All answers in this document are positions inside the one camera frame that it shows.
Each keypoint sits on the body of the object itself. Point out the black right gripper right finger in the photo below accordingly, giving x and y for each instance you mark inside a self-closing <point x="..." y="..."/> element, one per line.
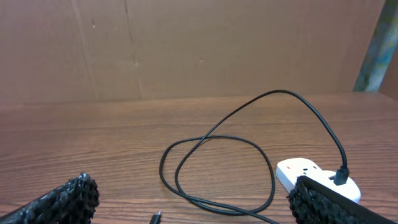
<point x="313" y="203"/>

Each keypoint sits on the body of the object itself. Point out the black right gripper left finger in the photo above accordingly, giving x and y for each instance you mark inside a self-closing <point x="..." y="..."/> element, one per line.
<point x="73" y="202"/>

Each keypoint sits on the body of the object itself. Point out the white charger adapter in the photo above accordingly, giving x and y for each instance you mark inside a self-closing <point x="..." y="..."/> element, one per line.
<point x="349" y="190"/>

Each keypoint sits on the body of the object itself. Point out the white power strip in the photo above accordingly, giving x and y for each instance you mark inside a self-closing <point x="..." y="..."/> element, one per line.
<point x="289" y="170"/>

